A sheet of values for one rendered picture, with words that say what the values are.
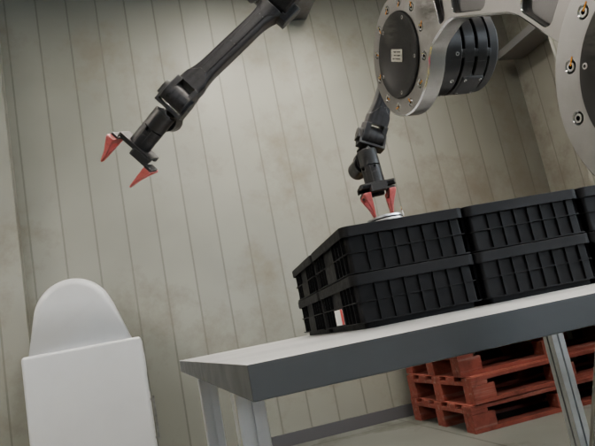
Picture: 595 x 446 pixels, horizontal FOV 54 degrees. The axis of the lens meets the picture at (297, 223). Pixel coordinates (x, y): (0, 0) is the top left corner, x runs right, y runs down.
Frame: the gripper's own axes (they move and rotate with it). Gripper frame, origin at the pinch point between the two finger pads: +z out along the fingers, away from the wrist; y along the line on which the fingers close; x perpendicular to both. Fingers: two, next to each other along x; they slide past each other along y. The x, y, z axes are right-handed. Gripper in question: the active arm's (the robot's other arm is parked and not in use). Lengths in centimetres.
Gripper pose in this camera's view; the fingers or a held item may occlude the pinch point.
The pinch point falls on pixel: (383, 214)
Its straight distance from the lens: 166.1
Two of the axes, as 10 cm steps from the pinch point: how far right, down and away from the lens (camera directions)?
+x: 0.5, -2.5, -9.7
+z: 2.2, 9.5, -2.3
